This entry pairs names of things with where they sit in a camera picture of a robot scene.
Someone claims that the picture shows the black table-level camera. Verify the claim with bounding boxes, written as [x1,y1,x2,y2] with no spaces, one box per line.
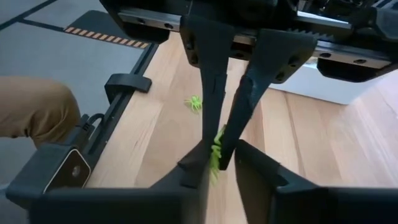
[5,143,93,210]

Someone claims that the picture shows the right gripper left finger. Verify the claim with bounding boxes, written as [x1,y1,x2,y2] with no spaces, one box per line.
[27,140,214,224]

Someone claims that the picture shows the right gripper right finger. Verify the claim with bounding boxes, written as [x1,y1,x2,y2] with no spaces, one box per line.
[234,139,398,224]

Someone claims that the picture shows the black hazard-striped floor mat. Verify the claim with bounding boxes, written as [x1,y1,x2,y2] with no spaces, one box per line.
[63,9,150,50]

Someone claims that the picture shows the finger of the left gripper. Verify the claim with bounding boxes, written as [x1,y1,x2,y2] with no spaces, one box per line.
[218,29,318,171]
[180,17,236,147]

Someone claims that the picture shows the white plastic bin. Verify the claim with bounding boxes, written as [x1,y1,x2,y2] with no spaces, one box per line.
[269,60,379,106]

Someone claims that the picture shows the neon green plastic spider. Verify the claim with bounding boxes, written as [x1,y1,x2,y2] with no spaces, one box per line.
[183,95,203,114]
[210,124,227,187]

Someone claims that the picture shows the black camera cable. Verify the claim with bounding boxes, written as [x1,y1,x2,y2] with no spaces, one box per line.
[80,112,106,132]

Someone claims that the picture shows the person's leg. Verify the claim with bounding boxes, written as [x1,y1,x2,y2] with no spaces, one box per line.
[0,76,81,147]

